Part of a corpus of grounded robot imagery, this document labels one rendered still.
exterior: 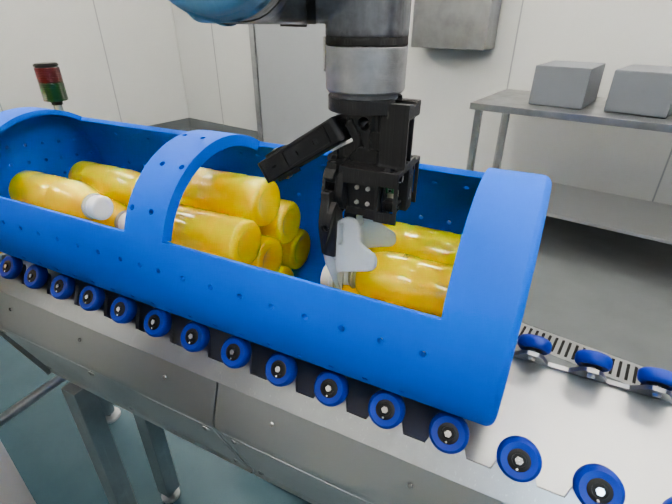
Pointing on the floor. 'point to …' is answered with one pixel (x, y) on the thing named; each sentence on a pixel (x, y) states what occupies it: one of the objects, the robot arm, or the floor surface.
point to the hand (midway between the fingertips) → (342, 268)
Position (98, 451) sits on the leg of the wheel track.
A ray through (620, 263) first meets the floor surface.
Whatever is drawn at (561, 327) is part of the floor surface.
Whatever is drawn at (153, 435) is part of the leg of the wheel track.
